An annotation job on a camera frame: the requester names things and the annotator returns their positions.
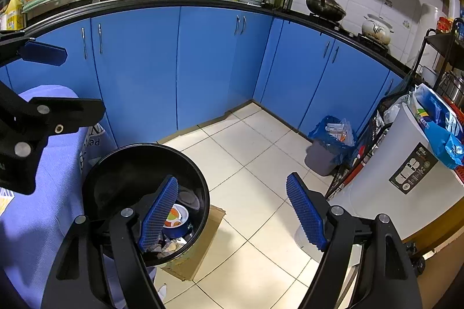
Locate brown cardboard sheet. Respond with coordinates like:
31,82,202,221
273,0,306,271
160,204,227,283

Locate black round bin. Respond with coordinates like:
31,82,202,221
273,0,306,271
81,143,211,268

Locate orange yellow wrapper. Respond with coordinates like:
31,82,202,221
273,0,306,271
166,207,184,227

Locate white crumpled paper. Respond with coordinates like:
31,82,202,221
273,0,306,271
156,237,189,259

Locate black kitchen countertop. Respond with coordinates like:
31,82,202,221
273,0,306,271
22,0,418,78

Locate steel pot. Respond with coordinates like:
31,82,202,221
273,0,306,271
440,71,464,107

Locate white ceramic pot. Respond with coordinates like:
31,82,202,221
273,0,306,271
361,13,394,46

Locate black wok with lid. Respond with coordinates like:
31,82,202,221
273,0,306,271
305,0,347,22

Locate blue printed tablecloth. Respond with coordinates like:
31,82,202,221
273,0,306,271
0,86,160,309

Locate blue paper cup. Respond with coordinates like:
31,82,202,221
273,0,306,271
162,204,191,239

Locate black metal rack shelf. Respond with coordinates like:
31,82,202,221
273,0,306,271
412,27,464,85

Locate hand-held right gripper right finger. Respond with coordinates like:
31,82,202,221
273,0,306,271
286,172,425,309

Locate yellow detergent bottle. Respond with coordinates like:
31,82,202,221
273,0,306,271
5,0,27,31

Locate blue lower cabinets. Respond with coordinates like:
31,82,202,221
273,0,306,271
0,4,414,157

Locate blue plastic bag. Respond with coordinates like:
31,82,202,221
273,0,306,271
414,83,464,171

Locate small grey bin blue liner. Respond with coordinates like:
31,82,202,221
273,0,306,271
304,115,358,178

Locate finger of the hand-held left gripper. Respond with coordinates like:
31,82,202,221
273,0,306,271
0,29,68,67
0,80,106,195

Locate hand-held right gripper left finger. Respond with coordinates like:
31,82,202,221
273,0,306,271
41,175,179,309

